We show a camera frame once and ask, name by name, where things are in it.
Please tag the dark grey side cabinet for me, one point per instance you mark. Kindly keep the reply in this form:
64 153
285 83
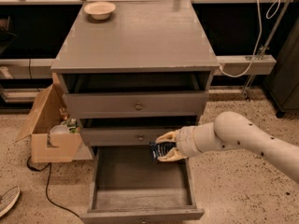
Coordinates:
282 85

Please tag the white mesh shoe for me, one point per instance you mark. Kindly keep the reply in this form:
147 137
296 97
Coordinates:
8 200

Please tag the grey middle drawer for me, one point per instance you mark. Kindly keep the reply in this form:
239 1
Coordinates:
100 137

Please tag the dark blue rxbar wrapper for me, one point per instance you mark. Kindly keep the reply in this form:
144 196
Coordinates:
160 150

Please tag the grey top drawer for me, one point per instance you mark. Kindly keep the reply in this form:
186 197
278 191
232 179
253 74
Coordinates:
135 104

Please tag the grey wooden drawer cabinet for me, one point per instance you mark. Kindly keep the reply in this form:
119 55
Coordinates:
155 46

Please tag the metal stand pole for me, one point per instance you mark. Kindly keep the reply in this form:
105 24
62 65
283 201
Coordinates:
258 56

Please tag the open cardboard box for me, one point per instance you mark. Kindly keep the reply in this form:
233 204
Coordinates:
44 115

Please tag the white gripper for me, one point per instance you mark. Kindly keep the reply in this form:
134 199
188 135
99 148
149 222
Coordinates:
184 141

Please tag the grey bottom drawer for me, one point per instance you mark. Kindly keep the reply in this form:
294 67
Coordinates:
129 187

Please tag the grey drawer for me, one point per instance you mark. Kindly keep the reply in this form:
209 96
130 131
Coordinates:
135 104
129 187
100 137

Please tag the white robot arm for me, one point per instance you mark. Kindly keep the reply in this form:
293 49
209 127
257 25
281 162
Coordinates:
229 131

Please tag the green items in box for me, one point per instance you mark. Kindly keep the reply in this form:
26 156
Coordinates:
68 121

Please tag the white bowl in box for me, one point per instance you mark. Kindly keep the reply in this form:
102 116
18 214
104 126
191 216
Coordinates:
59 129

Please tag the white paper bowl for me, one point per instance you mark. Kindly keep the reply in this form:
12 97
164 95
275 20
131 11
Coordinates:
100 10

